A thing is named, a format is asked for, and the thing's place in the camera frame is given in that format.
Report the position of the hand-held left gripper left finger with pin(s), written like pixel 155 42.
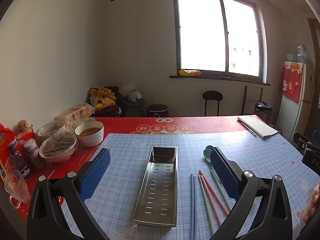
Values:
pixel 96 175

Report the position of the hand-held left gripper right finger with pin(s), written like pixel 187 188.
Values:
pixel 223 172

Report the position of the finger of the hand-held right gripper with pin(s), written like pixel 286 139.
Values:
pixel 301 140

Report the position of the green chopstick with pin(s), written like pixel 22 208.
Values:
pixel 207 205
pixel 220 188

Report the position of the pink chopstick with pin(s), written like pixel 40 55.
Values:
pixel 215 193
pixel 211 200

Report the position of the green spoon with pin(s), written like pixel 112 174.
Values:
pixel 207 155

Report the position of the blue spoon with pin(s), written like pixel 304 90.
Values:
pixel 209 148

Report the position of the blue chopstick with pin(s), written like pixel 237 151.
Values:
pixel 191 205
pixel 195 205

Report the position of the metal utensil tray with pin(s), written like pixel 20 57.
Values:
pixel 157 190

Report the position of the person's right hand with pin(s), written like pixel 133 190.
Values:
pixel 314 202

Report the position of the blue plaid table mat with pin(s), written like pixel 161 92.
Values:
pixel 125 160

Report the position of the white refrigerator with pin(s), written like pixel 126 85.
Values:
pixel 303 105

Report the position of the white bowl with soup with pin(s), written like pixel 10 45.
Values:
pixel 90 135

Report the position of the white notebook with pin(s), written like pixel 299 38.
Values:
pixel 260 127

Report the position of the large plastic-wrapped bowl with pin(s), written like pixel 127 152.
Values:
pixel 58 148

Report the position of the pen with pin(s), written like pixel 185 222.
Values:
pixel 248 129

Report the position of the black rice cooker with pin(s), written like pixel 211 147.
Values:
pixel 262 106

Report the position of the plastic-wrapped food dish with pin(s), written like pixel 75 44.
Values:
pixel 75 123

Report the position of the red printed cloth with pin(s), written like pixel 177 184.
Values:
pixel 291 82

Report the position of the small plastic-wrapped bowl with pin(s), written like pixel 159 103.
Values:
pixel 50 130

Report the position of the tissue pack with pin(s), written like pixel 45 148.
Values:
pixel 73 113

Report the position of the white yogurt bottle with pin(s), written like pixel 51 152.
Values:
pixel 33 152

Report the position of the pile of clothes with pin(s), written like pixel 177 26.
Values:
pixel 105 101

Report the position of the black round stool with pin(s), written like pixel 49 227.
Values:
pixel 212 96

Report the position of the dark armchair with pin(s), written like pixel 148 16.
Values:
pixel 133 107

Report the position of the glass bottle with blue label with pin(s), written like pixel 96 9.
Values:
pixel 18 163

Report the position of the clear glass cup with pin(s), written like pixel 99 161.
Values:
pixel 16 187

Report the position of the clear containers on refrigerator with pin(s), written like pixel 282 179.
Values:
pixel 298 53

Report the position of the beige bottle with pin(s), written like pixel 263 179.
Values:
pixel 25 126

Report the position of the white plastic bag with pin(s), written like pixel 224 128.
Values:
pixel 130 90

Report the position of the red snack package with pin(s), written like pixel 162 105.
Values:
pixel 6 150

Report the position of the yellow toy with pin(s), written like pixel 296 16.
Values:
pixel 188 72

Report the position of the window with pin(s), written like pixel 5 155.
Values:
pixel 200 30

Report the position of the dark frame chair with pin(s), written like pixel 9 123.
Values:
pixel 245 100

